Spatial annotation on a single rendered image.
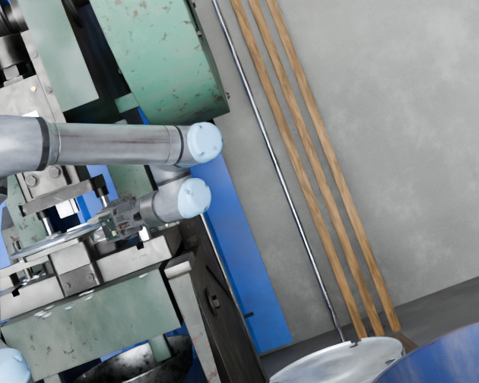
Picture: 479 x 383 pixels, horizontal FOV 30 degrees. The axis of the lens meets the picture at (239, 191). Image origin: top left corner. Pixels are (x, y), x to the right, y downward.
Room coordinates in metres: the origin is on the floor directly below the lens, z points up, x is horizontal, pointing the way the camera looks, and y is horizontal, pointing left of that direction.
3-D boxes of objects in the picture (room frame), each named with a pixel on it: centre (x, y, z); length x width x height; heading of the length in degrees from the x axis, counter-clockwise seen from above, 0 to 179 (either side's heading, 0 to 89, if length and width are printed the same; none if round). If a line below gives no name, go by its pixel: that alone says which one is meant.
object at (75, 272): (2.09, 0.43, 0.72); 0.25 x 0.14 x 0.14; 178
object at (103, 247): (2.26, 0.42, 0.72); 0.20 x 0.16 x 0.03; 88
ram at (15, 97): (2.22, 0.42, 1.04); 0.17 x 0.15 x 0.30; 178
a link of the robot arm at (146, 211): (1.89, 0.18, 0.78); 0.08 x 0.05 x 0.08; 139
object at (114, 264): (2.26, 0.42, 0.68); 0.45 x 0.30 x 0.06; 88
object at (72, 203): (2.25, 0.42, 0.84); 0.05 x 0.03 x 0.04; 88
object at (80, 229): (2.13, 0.43, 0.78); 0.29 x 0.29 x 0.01
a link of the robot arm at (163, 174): (1.83, 0.11, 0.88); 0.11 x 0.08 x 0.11; 34
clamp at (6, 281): (2.27, 0.59, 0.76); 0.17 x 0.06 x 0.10; 88
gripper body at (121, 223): (1.94, 0.24, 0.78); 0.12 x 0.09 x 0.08; 49
